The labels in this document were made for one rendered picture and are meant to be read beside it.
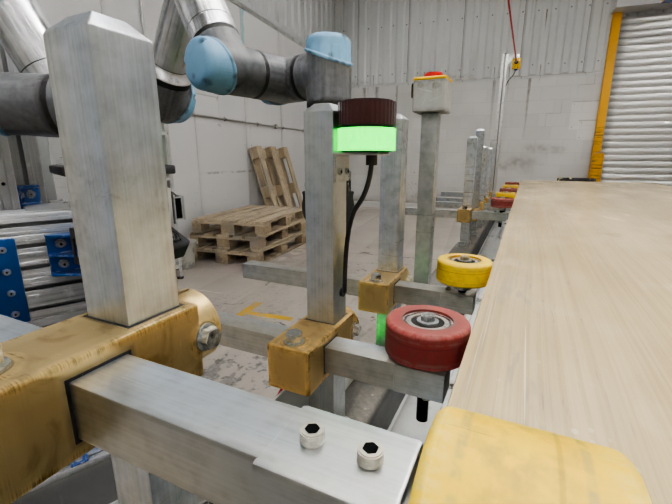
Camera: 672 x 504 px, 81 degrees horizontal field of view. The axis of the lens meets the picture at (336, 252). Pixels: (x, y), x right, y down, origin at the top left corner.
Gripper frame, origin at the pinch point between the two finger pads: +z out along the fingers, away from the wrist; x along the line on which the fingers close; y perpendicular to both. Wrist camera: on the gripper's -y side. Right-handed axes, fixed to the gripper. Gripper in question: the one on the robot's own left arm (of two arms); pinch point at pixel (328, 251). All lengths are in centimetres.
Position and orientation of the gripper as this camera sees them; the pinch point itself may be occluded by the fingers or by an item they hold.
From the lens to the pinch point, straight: 69.6
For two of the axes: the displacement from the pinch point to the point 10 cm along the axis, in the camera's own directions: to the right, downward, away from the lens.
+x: -10.0, -0.2, 1.0
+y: 1.0, -2.4, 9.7
